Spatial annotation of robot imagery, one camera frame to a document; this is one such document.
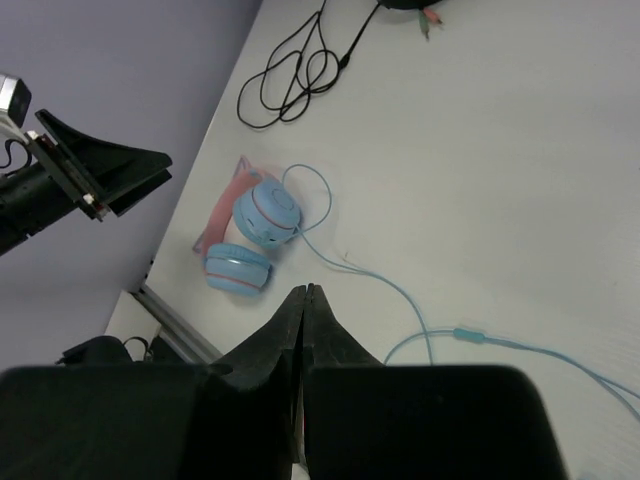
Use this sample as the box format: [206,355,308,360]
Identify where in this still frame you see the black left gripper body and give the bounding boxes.
[1,129,108,254]

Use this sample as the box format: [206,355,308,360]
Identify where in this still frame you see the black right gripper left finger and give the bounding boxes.
[1,286,306,479]

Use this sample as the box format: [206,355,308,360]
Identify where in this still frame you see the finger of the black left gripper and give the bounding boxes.
[102,169,172,216]
[35,109,172,185]

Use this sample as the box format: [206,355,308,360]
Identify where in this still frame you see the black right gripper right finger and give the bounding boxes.
[302,284,568,479]

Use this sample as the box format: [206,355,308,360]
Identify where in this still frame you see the pink blue cat-ear headphones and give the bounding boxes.
[193,156,301,296]

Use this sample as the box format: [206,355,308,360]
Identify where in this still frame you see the light blue headphone cable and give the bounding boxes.
[281,163,640,424]

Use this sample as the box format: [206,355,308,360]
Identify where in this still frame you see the black headphones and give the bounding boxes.
[378,0,441,11]

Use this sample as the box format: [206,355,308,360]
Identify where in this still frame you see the aluminium frame rail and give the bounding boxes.
[132,285,223,364]

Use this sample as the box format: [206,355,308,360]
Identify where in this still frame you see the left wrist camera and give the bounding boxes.
[0,73,32,138]

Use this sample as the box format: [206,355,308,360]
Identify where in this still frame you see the black headphone cable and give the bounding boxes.
[236,0,384,130]

